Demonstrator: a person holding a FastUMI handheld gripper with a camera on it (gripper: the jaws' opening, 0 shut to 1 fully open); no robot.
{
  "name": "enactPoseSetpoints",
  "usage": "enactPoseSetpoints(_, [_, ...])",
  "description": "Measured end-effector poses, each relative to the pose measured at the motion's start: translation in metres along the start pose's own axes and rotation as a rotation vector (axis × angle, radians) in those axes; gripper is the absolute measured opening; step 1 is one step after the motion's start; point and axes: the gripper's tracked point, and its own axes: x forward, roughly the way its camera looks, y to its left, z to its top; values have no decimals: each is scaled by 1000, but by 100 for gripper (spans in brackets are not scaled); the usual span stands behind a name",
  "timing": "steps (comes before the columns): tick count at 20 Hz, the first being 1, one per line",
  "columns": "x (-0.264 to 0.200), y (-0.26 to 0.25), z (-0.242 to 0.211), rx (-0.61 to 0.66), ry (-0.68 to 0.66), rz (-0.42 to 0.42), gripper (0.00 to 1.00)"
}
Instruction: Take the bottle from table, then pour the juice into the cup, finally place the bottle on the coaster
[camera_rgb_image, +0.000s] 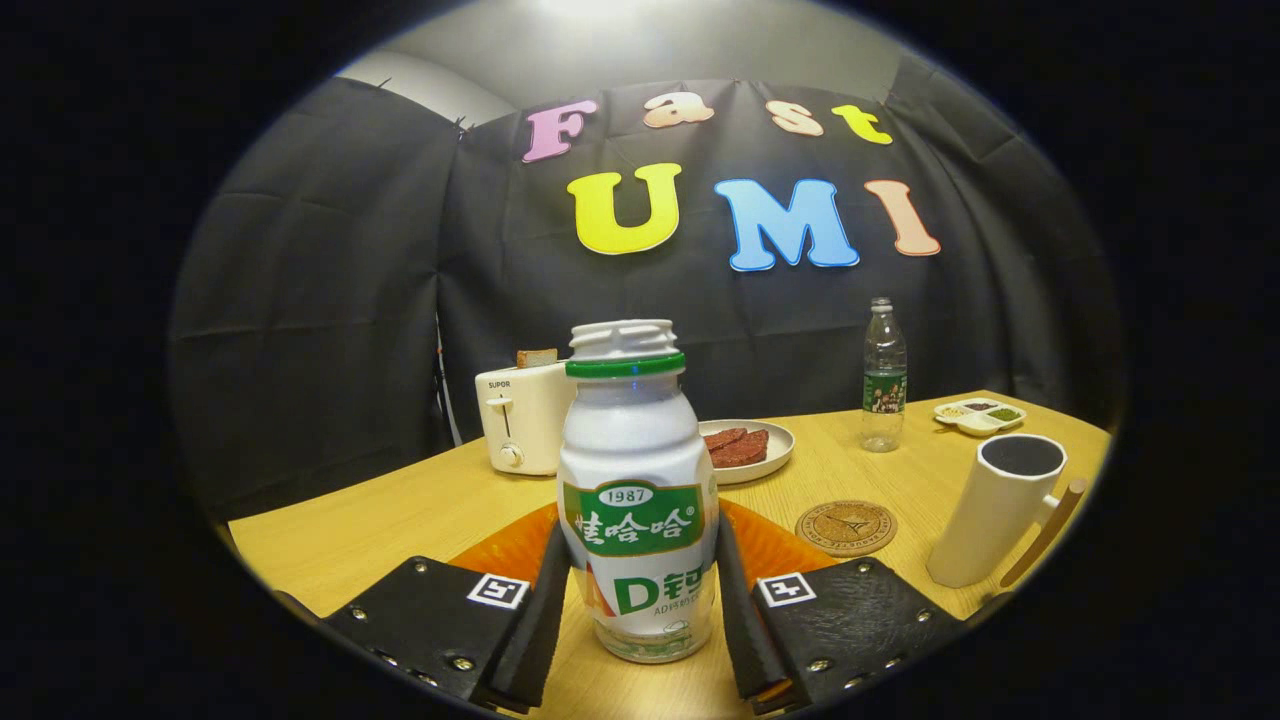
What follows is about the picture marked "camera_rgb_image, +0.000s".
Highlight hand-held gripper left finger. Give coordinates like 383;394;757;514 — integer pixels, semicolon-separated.
322;503;573;713

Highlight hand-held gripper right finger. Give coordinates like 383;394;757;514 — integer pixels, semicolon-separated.
716;500;966;713

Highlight round cork coaster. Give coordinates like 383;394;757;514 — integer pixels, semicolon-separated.
795;500;899;558

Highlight white juice bottle green label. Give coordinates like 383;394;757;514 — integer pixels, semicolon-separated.
556;319;721;665

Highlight white cup wooden handle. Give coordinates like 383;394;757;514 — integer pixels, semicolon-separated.
925;433;1088;590

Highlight clear plastic water bottle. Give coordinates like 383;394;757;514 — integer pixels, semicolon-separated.
861;297;909;454

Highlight red meat slices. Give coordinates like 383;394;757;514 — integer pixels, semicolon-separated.
703;428;770;469

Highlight grey round plate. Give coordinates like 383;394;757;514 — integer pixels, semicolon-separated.
698;419;797;486

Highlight wooden table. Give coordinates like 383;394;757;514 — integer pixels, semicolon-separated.
228;390;1113;720

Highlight cream toaster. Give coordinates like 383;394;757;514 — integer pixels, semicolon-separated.
474;360;579;477

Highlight white divided bean tray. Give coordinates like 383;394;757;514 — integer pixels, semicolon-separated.
934;398;1027;438

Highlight black backdrop cloth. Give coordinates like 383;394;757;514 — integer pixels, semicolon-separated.
168;55;1126;521

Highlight thin toaster power cable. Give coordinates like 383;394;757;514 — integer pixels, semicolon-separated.
433;315;463;448

